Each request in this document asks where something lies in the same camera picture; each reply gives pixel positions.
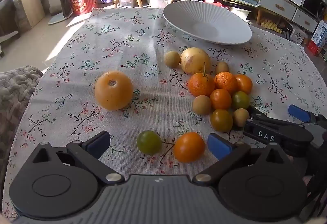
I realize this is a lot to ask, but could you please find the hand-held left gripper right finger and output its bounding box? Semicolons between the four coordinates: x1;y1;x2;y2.
192;133;293;186

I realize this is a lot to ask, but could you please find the large deep yellow orange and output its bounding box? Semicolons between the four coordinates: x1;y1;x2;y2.
94;71;134;111

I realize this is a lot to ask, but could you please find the large pale yellow orange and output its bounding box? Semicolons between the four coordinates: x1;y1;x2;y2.
180;47;212;75

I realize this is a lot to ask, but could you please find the green small tomato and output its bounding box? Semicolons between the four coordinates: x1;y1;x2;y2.
137;130;162;155

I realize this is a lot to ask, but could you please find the flat red box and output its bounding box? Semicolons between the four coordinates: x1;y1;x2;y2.
307;40;322;56

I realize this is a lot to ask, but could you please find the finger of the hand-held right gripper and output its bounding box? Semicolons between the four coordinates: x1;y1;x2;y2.
288;104;327;128
246;105;281;126

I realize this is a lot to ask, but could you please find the white and blue carton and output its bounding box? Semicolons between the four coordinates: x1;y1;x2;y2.
310;20;327;48

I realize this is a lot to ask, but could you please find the small smooth orange citrus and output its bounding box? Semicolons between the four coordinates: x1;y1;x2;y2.
210;88;232;110
235;74;253;95

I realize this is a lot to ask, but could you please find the small white drawer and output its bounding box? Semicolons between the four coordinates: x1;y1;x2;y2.
292;9;318;33
259;0;297;21

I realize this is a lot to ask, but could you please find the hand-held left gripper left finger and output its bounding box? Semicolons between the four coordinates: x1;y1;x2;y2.
32;130;125;185

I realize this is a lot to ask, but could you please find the white printed carton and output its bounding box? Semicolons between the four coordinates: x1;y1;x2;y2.
290;28;307;44

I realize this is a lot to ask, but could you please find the floral tablecloth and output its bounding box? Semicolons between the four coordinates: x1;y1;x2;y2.
2;8;327;222

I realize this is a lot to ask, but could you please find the grey fleece blanket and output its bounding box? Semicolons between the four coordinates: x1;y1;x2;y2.
0;65;43;184

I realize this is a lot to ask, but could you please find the yellow egg tray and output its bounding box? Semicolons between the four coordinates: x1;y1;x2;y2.
261;18;284;34

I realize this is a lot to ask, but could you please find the black board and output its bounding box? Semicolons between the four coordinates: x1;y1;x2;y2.
59;0;72;18

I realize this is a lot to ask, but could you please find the bumpy mandarin with stem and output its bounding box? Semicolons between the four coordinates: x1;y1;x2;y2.
188;62;215;97

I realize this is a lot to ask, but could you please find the white ribbed plate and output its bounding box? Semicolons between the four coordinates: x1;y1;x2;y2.
162;1;253;46

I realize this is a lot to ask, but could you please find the orange small tomato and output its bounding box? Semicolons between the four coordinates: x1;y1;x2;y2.
174;132;206;163

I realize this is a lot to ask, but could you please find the round grey base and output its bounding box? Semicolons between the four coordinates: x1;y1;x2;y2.
48;13;74;26

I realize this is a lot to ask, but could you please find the small brown longan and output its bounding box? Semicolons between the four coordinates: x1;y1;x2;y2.
193;95;212;115
164;51;181;68
233;108;250;127
215;61;230;76

